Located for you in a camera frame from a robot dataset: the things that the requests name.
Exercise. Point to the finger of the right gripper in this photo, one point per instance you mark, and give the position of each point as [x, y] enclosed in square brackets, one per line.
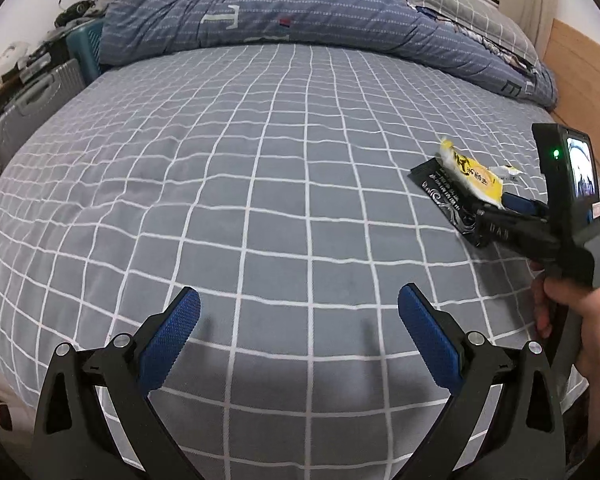
[484, 223]
[522, 205]

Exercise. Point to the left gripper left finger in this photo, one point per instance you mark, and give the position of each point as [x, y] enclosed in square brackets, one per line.
[72, 439]

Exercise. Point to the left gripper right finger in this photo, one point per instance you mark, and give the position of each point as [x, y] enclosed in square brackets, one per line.
[502, 419]

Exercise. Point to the black snack wrapper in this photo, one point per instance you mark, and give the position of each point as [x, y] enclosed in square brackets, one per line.
[450, 199]

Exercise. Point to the yellow snack wrapper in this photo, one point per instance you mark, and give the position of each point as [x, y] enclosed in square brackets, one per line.
[478, 180]

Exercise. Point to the small torn wrapper piece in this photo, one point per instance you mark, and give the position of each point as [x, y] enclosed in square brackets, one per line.
[506, 173]

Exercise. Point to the wooden headboard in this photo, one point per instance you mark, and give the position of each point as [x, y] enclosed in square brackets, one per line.
[575, 61]

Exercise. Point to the grey checkered bed sheet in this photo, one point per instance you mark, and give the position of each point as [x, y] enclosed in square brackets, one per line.
[274, 181]

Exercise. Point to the grey checkered pillow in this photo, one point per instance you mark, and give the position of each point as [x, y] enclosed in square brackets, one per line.
[486, 21]

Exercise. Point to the grey suitcase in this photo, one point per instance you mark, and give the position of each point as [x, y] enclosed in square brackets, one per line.
[35, 105]

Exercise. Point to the clutter pile on suitcase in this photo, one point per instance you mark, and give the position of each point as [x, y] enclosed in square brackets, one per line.
[21, 62]

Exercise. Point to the teal plastic crate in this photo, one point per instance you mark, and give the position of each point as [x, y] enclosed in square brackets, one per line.
[83, 44]

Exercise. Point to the blue striped quilt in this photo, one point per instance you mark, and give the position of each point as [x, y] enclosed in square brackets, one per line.
[137, 29]

